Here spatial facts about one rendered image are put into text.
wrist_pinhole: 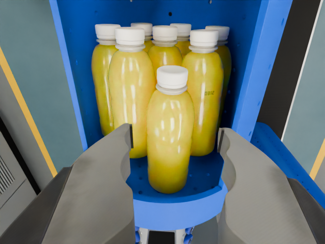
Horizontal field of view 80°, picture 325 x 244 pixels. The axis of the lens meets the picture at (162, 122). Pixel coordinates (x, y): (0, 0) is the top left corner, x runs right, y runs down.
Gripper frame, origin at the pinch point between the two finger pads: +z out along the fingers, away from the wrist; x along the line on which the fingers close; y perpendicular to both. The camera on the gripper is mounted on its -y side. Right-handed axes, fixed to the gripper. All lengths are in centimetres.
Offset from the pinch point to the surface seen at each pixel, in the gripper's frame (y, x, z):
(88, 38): -2.3, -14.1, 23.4
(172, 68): -0.1, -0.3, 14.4
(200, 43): -2.7, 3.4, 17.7
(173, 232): 59, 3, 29
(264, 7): -6.9, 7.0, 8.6
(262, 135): 61, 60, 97
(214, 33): -4.1, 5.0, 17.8
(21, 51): 20, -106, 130
